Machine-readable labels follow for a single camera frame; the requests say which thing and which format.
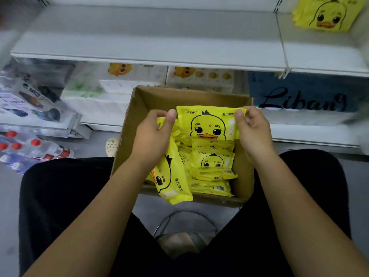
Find person's right hand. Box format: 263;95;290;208
233;106;276;165

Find MIQI boxes with fruit print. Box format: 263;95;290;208
0;69;83;139

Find white metal shelf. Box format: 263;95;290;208
0;0;369;155

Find person's left forearm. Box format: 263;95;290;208
23;164;153;277

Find person's black trousers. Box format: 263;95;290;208
18;149;351;277

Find brown cardboard box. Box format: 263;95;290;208
111;85;256;208

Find person's left hand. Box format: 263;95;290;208
131;109;178;174

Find person's left cream clog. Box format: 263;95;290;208
105;137;121;157

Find yellow duck packets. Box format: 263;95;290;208
144;138;238;198

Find person's right forearm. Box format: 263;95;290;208
254;150;369;277

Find metal frame stool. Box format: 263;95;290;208
152;210;221;260

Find pack of red-capped bottles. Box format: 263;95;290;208
0;130;75;174

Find green white tissue pack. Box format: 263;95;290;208
60;62;107;103

